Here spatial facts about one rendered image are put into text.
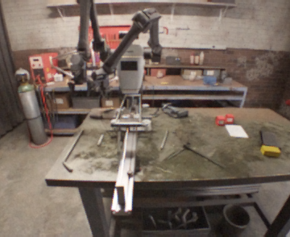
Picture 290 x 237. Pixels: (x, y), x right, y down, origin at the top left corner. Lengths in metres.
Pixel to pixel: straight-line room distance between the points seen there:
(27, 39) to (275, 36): 4.35
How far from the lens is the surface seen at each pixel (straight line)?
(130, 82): 1.47
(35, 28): 3.53
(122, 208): 0.58
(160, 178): 0.71
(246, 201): 1.68
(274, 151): 1.00
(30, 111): 2.65
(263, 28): 3.66
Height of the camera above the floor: 1.38
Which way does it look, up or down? 25 degrees down
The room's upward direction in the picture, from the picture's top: straight up
